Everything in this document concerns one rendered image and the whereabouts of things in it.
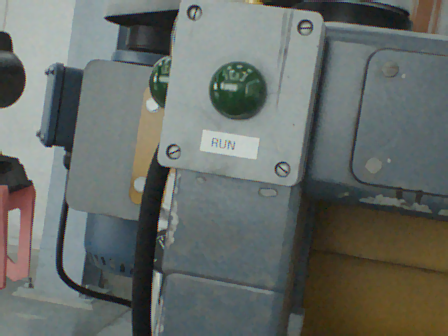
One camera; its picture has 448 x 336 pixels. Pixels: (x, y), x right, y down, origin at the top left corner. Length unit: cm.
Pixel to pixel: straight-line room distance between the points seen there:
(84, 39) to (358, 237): 486
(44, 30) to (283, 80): 569
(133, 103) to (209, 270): 44
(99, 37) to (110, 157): 460
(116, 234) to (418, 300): 34
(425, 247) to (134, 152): 33
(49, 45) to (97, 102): 518
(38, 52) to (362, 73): 566
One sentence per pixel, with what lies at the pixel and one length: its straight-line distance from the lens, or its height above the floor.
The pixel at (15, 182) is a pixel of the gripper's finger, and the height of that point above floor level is 119.
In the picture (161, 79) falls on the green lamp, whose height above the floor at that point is 129.
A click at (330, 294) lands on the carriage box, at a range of 79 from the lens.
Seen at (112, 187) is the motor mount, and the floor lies 118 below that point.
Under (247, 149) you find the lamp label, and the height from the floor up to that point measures 126.
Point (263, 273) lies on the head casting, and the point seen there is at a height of 119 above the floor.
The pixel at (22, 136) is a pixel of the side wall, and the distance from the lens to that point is 613.
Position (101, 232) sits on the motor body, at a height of 113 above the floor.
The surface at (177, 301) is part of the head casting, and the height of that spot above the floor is 116.
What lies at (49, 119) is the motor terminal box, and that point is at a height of 124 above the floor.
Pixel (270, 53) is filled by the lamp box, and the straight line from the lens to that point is 44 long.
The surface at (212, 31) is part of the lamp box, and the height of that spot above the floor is 131.
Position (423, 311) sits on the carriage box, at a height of 113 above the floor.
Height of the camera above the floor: 127
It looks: 3 degrees down
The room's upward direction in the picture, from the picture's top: 9 degrees clockwise
